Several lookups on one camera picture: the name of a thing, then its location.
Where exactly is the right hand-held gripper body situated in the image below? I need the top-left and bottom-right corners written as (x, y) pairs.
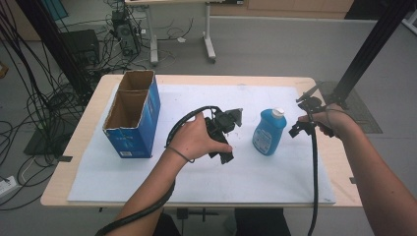
top-left (295, 82), bottom-right (327, 125)

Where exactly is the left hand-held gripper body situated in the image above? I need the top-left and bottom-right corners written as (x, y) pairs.
top-left (205, 106), bottom-right (244, 165)

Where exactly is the blue bottle with white cap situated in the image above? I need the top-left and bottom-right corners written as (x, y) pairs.
top-left (251, 107), bottom-right (288, 156)

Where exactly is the person's right hand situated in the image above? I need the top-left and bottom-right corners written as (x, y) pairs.
top-left (297, 103), bottom-right (359, 139)

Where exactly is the person's left hand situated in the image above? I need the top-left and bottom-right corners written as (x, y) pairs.
top-left (167, 112), bottom-right (234, 162)

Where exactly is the dark grey floor mat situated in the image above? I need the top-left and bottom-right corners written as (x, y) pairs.
top-left (315, 81), bottom-right (384, 135)

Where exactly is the white table mat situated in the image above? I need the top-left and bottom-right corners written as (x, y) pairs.
top-left (67, 83), bottom-right (337, 205)

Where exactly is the blue cardboard box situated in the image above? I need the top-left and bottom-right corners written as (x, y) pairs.
top-left (102, 69), bottom-right (161, 159)

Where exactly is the person's right leg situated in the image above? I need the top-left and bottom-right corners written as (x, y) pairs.
top-left (233, 207), bottom-right (292, 236)

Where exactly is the person's leg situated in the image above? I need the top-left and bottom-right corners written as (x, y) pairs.
top-left (152, 211), bottom-right (184, 236)
top-left (233, 207), bottom-right (292, 236)

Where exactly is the wooden cabinet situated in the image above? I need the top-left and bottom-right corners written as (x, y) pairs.
top-left (209, 0), bottom-right (356, 20)

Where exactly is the white desk with legs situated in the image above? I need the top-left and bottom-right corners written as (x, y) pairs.
top-left (125, 0), bottom-right (245, 66)

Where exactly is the person's left leg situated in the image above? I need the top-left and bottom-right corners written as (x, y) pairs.
top-left (152, 211), bottom-right (184, 236)

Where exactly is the black computer tower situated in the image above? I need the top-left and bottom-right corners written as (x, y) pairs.
top-left (110, 9), bottom-right (143, 57)

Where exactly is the black square box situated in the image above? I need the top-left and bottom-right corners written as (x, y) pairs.
top-left (59, 29), bottom-right (101, 67)

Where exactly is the black floor plate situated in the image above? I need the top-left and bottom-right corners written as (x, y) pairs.
top-left (24, 127), bottom-right (73, 157)

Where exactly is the white power strip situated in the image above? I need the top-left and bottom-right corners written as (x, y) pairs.
top-left (0, 175), bottom-right (18, 199)

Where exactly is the thick black sleeved cable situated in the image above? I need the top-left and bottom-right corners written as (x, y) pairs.
top-left (94, 105), bottom-right (221, 236)

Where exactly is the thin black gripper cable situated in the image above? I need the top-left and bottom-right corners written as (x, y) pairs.
top-left (306, 124), bottom-right (321, 236)

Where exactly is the black hair tie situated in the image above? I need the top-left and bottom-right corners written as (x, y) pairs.
top-left (164, 145), bottom-right (197, 164)

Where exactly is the black metal frame post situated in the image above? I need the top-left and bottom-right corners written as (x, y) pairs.
top-left (15, 0), bottom-right (94, 101)
top-left (326, 0), bottom-right (415, 110)

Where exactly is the black table frame bracket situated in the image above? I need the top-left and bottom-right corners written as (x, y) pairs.
top-left (176, 207), bottom-right (219, 224)

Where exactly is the tangle of black floor cables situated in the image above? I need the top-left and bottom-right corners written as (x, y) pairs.
top-left (0, 0), bottom-right (106, 211)

